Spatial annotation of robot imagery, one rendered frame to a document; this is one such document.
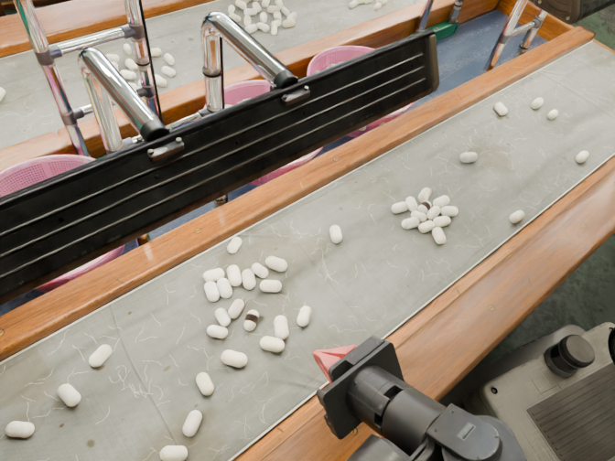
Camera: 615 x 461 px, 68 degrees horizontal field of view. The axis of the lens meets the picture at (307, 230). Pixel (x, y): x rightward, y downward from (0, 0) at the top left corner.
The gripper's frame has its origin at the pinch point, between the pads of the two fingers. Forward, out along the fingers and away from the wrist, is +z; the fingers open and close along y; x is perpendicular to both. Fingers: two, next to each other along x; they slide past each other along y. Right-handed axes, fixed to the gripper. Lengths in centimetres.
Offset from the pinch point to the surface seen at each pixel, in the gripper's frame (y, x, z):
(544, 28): -133, -16, 45
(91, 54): 8.0, -40.8, 8.1
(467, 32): -111, -23, 57
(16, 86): 12, -46, 73
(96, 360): 22.4, -5.0, 21.8
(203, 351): 9.6, 0.7, 17.9
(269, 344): 1.4, 2.6, 12.6
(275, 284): -5.1, -2.3, 18.5
